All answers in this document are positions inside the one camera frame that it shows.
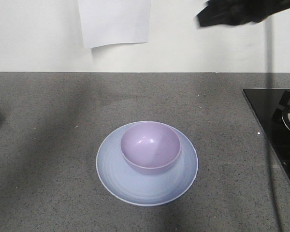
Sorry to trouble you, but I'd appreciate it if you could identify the light blue plastic plate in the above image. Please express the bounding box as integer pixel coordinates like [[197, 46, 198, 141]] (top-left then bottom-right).
[[96, 122, 198, 206]]

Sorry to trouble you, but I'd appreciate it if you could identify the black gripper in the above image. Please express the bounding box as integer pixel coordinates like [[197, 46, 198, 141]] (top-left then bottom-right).
[[196, 0, 290, 27]]

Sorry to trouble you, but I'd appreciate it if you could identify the black glass gas stove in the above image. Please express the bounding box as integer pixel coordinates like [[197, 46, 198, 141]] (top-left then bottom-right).
[[243, 88, 290, 180]]

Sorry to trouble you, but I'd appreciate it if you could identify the purple plastic bowl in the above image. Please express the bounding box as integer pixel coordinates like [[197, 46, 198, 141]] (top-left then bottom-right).
[[120, 121, 182, 175]]

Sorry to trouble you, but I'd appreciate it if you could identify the white paper sheet on wall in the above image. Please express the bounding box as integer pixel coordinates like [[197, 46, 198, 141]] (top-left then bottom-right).
[[78, 0, 151, 48]]

